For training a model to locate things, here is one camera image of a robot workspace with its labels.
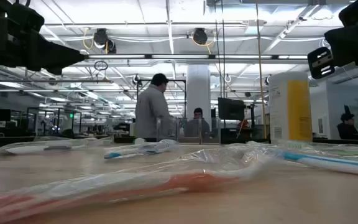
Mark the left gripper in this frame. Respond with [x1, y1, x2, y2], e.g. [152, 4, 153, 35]
[0, 0, 86, 76]

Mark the purple toothbrush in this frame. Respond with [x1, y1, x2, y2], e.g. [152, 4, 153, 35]
[0, 136, 111, 157]

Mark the green toothbrush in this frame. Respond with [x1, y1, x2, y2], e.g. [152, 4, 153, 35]
[286, 139, 358, 158]

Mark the blue toothbrush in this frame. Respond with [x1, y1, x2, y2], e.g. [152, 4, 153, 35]
[103, 139, 180, 160]
[250, 141, 358, 178]

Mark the white yellow wipes canister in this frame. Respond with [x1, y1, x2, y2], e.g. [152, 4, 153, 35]
[268, 71, 313, 144]

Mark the person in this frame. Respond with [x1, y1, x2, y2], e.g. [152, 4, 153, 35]
[134, 73, 180, 142]
[185, 107, 211, 139]
[336, 105, 358, 140]

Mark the white pillar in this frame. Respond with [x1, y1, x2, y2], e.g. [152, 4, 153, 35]
[186, 63, 211, 125]

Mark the orange toothbrush in clear wrapper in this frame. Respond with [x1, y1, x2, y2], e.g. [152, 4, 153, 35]
[0, 144, 279, 224]

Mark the black ceiling cable reel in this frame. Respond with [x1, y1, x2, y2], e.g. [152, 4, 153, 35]
[93, 27, 117, 54]
[192, 27, 209, 45]

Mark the black aluminium table frame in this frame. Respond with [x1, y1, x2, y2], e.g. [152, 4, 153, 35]
[0, 135, 358, 147]

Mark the black hanging cable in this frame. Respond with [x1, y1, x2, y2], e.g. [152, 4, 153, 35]
[213, 0, 227, 100]

